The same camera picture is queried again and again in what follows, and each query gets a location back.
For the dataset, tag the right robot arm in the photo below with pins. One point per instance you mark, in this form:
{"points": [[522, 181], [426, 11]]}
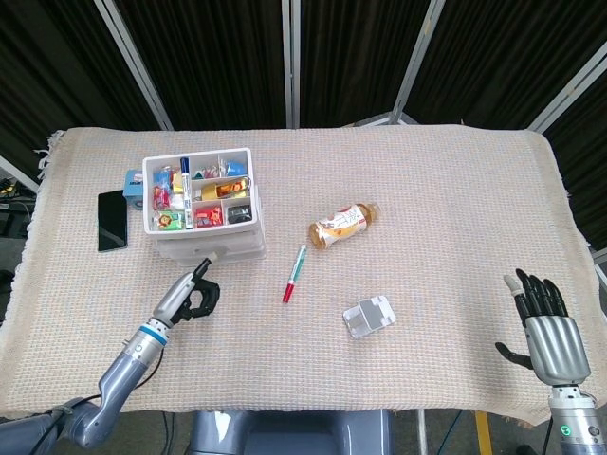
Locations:
{"points": [[576, 426]]}

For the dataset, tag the black folding screen panel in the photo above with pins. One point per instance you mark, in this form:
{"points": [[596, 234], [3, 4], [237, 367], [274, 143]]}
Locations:
{"points": [[213, 61], [588, 156], [512, 57], [47, 71], [355, 57]]}

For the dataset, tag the small colourful candy wrappers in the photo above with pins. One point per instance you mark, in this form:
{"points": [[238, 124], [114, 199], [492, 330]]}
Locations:
{"points": [[208, 172]]}

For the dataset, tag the white drawer organizer box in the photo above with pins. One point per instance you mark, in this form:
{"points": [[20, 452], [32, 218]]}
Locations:
{"points": [[196, 152]]}

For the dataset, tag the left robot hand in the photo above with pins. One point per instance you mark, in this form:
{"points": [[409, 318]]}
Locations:
{"points": [[178, 296]]}

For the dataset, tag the blue-capped white marker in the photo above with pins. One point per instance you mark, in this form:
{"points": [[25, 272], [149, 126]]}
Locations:
{"points": [[187, 199]]}

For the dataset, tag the gold foil candy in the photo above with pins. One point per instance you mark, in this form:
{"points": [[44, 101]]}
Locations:
{"points": [[178, 181]]}

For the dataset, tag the beige woven tablecloth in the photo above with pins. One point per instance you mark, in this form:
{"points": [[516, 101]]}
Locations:
{"points": [[379, 369]]}

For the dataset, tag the clear plastic drawer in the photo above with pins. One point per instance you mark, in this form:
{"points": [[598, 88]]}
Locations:
{"points": [[189, 249]]}

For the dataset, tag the pink red candy packet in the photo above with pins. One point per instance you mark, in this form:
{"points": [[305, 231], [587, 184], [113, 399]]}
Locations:
{"points": [[161, 196]]}

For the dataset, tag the red snack packet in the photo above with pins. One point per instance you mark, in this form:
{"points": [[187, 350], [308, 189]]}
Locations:
{"points": [[208, 217]]}

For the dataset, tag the blue candy packet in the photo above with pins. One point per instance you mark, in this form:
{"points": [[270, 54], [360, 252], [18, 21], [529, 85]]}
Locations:
{"points": [[163, 176]]}

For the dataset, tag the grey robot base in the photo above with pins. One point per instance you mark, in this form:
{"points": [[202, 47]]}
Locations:
{"points": [[284, 436]]}

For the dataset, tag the black binder clip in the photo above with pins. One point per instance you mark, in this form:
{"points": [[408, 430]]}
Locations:
{"points": [[238, 214]]}

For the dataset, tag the tea bottle with label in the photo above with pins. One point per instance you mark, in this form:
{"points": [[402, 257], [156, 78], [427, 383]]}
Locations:
{"points": [[341, 225]]}

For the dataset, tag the metal table leg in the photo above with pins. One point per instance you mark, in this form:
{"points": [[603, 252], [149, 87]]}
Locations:
{"points": [[422, 433]]}

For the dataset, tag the small blue item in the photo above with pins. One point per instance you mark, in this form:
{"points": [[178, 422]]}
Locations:
{"points": [[235, 168]]}

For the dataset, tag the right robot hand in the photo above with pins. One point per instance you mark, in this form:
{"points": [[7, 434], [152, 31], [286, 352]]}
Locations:
{"points": [[557, 351]]}

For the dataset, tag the red-capped green white marker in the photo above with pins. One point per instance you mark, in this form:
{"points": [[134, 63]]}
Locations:
{"points": [[295, 272]]}

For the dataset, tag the small blue box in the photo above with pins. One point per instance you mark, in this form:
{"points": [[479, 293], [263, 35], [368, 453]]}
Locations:
{"points": [[134, 185]]}

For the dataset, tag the white candy packet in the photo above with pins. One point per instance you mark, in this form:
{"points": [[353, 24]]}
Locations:
{"points": [[178, 201]]}

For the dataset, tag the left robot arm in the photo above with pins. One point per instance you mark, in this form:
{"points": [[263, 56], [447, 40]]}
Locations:
{"points": [[118, 374]]}

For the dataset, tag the gold packet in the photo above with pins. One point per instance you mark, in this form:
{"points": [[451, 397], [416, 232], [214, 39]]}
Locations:
{"points": [[211, 191]]}

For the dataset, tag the white metal frame bar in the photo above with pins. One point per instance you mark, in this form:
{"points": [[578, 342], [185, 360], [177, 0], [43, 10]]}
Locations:
{"points": [[19, 174]]}

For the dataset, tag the black smartphone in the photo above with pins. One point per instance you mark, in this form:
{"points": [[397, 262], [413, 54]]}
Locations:
{"points": [[112, 220]]}

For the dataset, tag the green lion snack packet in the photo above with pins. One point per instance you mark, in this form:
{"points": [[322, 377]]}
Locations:
{"points": [[168, 221]]}

